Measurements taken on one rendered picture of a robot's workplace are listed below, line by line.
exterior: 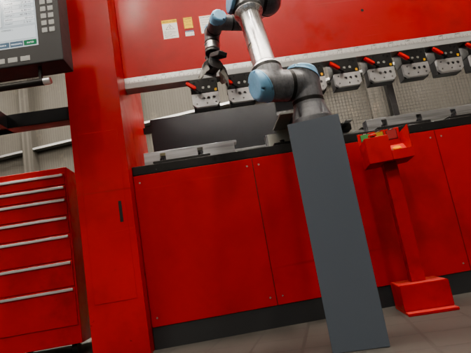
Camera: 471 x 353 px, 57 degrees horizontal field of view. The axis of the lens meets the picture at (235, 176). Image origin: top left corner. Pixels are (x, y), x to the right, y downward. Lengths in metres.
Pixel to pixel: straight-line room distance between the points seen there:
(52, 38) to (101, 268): 1.01
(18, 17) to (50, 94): 11.19
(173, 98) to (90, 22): 9.15
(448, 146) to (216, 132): 1.40
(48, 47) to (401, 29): 1.89
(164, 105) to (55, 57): 9.66
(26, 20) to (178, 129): 1.24
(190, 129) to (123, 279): 1.23
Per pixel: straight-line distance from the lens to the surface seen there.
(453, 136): 2.53
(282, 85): 1.57
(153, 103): 11.67
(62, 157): 12.52
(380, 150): 2.06
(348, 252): 1.48
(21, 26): 2.07
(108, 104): 2.22
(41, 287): 2.55
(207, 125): 2.91
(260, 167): 2.18
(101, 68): 2.30
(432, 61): 2.82
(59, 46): 1.96
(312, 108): 1.58
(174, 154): 2.32
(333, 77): 2.55
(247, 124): 2.92
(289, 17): 2.65
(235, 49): 2.52
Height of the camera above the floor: 0.35
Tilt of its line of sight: 11 degrees up
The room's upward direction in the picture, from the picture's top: 10 degrees counter-clockwise
